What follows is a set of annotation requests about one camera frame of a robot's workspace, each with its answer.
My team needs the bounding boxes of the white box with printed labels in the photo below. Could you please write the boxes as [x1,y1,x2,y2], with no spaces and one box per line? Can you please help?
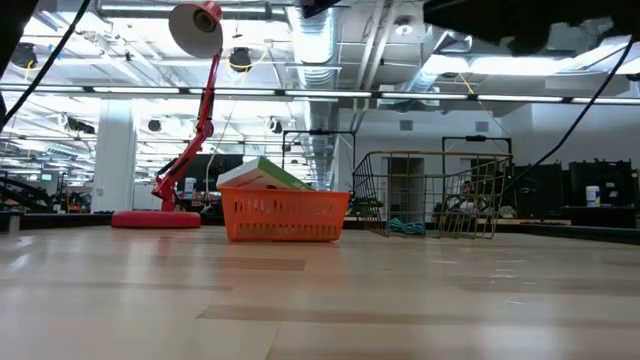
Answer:
[215,155,315,192]

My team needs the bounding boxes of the teal braided cable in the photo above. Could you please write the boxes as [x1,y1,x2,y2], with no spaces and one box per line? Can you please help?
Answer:
[385,217,427,237]

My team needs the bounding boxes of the bright ceiling light panel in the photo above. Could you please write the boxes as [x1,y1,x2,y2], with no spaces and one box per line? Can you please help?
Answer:
[424,52,571,76]

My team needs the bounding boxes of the long ceiling light strip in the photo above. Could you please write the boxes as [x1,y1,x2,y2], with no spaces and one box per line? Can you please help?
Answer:
[0,84,640,104]

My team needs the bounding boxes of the black equipment cases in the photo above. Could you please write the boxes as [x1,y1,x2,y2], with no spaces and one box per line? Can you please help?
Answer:
[514,159,640,209]

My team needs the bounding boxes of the person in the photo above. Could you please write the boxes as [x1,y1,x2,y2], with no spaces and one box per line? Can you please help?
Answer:
[446,179,494,215]

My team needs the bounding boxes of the orange plastic basket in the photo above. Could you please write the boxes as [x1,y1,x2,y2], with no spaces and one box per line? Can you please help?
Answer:
[219,186,352,243]

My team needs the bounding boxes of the white building pillar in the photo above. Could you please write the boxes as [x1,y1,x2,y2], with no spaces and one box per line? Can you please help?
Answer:
[91,110,137,214]

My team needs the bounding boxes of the red desk lamp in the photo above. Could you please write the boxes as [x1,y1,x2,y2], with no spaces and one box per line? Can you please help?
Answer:
[110,0,225,230]

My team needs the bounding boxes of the wide silver ventilation duct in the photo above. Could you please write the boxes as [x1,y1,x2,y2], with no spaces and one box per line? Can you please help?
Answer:
[285,0,342,189]

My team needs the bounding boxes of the black ceiling camera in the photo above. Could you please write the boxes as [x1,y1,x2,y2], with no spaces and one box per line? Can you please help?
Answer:
[9,42,39,70]
[228,46,254,74]

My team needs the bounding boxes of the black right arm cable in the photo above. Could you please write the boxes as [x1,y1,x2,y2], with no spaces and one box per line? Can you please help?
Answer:
[502,37,636,194]

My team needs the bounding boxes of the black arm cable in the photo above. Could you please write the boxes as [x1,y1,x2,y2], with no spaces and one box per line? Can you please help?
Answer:
[502,37,636,194]
[0,0,92,131]

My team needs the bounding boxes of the silver spiral ventilation duct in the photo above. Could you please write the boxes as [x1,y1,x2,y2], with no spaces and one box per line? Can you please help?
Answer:
[399,19,481,94]

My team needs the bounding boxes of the black stand frame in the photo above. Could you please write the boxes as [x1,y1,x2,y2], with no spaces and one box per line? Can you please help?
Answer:
[441,134,514,156]

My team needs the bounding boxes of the metal wire basket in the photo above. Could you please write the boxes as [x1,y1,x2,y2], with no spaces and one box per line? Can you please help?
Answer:
[351,151,514,240]

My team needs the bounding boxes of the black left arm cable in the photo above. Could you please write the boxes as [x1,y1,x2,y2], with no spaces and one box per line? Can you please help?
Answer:
[0,0,92,131]

